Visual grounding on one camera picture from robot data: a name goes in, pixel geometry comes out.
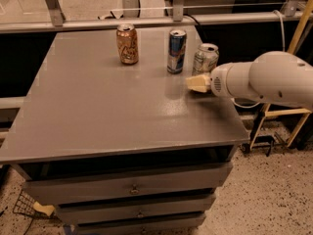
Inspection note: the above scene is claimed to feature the blue silver redbull can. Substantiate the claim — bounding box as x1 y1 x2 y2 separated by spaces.
167 29 187 74

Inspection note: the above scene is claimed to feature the top drawer knob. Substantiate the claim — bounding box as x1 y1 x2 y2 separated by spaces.
129 185 140 195

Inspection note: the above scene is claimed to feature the grey drawer cabinet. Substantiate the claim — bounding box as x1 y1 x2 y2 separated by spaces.
0 28 247 235

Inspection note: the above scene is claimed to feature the yellow metal stand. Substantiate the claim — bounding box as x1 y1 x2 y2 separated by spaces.
246 0 313 154

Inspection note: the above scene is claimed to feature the metal guard rail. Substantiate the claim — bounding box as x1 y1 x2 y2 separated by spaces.
0 0 309 33

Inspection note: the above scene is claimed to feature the white cable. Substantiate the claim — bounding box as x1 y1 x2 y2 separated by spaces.
232 9 287 110

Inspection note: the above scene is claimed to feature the black wire basket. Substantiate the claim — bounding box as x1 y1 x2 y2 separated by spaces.
13 190 48 219

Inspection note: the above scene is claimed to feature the black cable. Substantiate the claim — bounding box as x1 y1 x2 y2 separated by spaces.
184 13 213 51

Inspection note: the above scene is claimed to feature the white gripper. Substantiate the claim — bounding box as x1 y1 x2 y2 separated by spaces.
186 63 234 98

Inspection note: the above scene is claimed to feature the white green 7up can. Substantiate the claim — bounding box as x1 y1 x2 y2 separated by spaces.
192 43 219 75

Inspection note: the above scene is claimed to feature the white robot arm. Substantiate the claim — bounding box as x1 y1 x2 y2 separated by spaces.
186 51 313 111

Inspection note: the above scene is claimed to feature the orange soda can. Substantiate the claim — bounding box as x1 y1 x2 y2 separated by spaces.
116 23 139 65

